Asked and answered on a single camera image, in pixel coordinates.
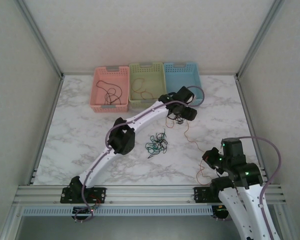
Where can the light green plastic basket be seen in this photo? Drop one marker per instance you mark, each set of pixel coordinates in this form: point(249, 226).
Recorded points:
point(147, 72)

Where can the pink plastic basket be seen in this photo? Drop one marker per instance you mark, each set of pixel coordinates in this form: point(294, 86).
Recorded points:
point(110, 75)

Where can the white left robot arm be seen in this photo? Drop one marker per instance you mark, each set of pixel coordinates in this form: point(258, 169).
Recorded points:
point(145, 117)

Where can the aluminium enclosure frame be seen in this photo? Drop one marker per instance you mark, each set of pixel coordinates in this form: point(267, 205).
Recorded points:
point(150, 192)

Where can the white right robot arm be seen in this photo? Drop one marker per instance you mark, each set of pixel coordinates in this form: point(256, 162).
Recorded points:
point(250, 175)

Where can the light blue plastic basket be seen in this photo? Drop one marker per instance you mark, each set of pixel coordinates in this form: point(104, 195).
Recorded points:
point(181, 77)

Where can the pile of dark green bands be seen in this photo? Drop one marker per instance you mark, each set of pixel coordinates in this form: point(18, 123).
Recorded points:
point(162, 136)

